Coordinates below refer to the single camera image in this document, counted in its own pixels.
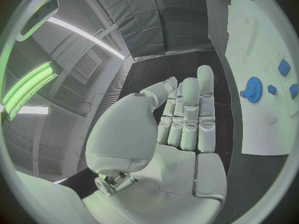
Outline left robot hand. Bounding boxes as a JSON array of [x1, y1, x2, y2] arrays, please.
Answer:
[[81, 65, 229, 224]]

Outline blue gear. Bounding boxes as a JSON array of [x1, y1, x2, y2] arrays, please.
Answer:
[[245, 76, 264, 104]]

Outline white task board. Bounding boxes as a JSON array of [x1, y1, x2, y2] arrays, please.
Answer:
[[223, 0, 299, 156]]

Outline blue block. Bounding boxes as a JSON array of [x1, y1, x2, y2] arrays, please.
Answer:
[[277, 59, 292, 78], [288, 83, 299, 100]]

